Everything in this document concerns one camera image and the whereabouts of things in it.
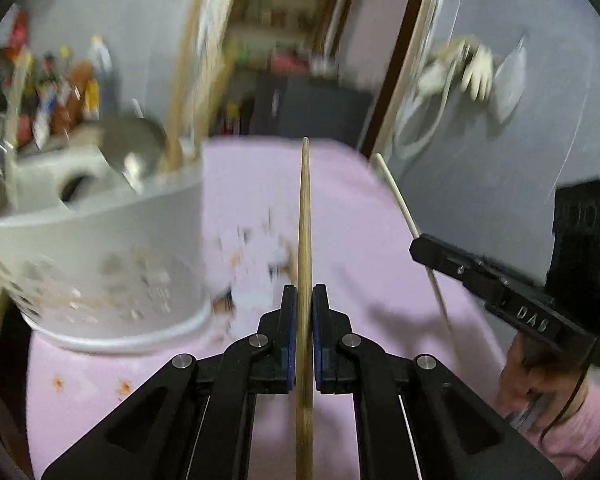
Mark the metal ladle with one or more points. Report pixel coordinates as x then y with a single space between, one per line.
130 145

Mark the white plastic utensil holder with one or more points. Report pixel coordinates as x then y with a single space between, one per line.
105 240

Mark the grey cabinet board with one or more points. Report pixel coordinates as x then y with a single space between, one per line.
305 105

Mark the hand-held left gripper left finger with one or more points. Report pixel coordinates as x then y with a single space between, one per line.
291 340

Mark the brown wooden chopstick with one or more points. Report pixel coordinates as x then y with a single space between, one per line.
180 95
305 235

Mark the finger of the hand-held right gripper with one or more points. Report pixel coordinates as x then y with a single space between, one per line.
455 270

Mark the person's right hand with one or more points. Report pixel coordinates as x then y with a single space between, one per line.
530 380

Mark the red plastic bag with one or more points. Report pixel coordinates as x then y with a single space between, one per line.
17 30

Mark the dark soy sauce bottle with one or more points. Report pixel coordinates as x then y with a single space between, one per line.
45 92

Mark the orange brown packet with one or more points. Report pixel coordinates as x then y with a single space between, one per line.
75 91

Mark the pink floral blanket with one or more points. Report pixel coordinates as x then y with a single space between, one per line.
355 260

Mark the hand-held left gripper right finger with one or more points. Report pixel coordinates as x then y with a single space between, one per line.
319 345

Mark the cream chopstick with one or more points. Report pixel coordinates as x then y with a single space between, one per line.
397 196

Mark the white hanging bag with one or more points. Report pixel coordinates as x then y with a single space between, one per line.
510 80

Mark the white glove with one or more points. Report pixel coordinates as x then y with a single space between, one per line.
477 70

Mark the wooden door frame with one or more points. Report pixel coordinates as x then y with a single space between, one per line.
397 55

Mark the pink sleeved right forearm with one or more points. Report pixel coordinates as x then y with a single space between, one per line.
580 432

